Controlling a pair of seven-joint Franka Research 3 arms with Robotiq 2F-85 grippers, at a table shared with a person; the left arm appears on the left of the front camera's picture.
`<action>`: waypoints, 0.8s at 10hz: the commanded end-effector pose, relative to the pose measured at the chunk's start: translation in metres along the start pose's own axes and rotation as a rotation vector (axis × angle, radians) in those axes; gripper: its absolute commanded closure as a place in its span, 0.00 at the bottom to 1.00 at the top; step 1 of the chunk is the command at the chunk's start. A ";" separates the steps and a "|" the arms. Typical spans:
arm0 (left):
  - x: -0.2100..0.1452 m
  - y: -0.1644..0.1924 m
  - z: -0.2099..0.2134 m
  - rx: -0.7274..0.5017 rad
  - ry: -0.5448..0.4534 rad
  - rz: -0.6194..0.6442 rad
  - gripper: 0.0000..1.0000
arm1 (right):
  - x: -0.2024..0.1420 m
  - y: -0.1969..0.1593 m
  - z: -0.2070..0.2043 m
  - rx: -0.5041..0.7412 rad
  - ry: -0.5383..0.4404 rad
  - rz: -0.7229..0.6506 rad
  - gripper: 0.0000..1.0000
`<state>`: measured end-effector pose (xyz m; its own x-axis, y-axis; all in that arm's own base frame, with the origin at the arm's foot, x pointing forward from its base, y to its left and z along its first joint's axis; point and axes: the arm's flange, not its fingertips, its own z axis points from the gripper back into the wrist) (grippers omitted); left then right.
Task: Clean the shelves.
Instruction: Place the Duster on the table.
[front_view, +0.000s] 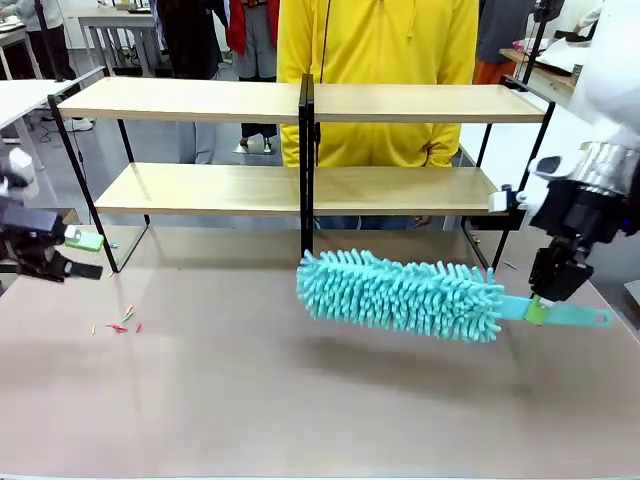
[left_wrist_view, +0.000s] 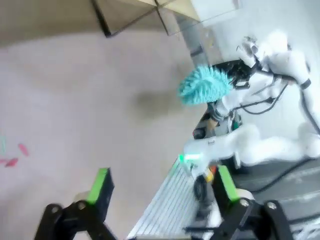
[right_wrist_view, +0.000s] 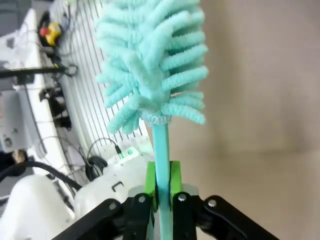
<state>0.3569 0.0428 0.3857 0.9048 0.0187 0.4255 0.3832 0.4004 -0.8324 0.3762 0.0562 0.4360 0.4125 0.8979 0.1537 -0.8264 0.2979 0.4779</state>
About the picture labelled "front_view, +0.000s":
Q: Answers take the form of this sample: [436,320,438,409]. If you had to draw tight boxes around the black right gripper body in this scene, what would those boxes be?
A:
[532,182,626,261]

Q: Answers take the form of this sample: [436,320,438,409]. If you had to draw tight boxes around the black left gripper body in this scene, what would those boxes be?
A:
[0,204,66,284]

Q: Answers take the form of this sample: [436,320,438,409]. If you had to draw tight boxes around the teal microfibre duster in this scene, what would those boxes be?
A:
[296,248,615,345]

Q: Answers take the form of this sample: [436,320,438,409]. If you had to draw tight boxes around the white background table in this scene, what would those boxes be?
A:
[0,67,104,132]

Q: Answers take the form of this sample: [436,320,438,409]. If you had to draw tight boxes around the wooden background table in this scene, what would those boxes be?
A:
[499,34,586,94]

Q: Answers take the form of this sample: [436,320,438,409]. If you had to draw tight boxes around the black stand pole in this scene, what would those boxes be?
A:
[519,0,566,94]

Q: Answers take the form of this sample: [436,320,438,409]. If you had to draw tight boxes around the person in orange trousers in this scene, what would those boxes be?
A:
[473,0,537,85]

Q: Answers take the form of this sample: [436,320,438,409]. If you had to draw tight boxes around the person in black trousers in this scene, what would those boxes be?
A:
[0,0,77,82]

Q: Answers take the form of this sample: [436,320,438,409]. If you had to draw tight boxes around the grey background desk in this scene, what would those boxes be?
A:
[78,8,164,77]

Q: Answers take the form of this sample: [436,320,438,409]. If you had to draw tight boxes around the person in dark coat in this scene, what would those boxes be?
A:
[157,0,225,165]

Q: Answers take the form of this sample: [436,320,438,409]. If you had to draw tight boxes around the person in red jacket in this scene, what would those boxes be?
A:
[224,0,279,154]

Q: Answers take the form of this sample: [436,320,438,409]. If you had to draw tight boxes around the person in yellow hoodie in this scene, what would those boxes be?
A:
[276,0,480,232]

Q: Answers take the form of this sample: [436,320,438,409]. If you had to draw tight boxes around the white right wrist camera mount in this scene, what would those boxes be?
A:
[488,154,586,221]

